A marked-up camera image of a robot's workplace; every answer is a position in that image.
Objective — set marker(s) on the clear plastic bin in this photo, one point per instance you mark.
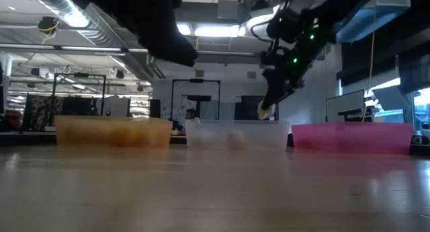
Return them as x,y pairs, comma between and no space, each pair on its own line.
255,134

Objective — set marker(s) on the grey ceiling box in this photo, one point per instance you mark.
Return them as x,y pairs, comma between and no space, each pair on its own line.
228,10

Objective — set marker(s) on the orange translucent bin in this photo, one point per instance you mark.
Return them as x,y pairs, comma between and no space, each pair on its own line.
114,132

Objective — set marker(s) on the grey wall vent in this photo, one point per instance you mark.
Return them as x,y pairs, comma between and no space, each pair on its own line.
200,73
252,74

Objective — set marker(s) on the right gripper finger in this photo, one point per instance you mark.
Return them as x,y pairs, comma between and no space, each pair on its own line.
285,95
273,92

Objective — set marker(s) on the black speaker box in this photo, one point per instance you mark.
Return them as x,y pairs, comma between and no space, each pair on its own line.
154,108

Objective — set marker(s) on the yellow black ceiling reel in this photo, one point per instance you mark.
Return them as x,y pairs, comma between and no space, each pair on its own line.
48,24

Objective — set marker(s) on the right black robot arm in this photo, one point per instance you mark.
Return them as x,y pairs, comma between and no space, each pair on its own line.
336,10

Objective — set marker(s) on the ceiling light panel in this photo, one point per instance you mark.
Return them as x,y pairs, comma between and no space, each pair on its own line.
184,29
216,30

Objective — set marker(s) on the long horizontal metal pipe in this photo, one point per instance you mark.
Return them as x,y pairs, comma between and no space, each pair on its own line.
90,49

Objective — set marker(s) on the small grey white device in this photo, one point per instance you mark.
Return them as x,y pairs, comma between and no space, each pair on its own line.
417,139

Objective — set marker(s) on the dark window blind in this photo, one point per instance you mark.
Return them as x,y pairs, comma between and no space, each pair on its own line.
415,74

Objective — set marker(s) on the black machine cabinet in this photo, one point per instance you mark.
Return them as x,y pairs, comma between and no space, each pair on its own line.
247,107

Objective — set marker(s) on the person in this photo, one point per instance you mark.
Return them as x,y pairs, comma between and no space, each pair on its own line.
190,114

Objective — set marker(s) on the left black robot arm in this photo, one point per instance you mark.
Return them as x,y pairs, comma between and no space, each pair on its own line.
134,6

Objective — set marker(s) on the pink plastic bin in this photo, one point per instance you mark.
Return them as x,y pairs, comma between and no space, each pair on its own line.
352,138

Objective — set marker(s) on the black frame rig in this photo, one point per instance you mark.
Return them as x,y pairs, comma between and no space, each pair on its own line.
196,80
80,75

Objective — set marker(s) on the white panel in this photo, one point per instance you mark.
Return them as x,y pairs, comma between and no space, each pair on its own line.
116,106

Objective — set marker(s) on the large silver spiral duct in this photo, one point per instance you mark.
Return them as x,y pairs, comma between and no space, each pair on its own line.
97,33

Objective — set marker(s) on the white board with black frame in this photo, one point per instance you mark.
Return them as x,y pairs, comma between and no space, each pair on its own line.
346,106

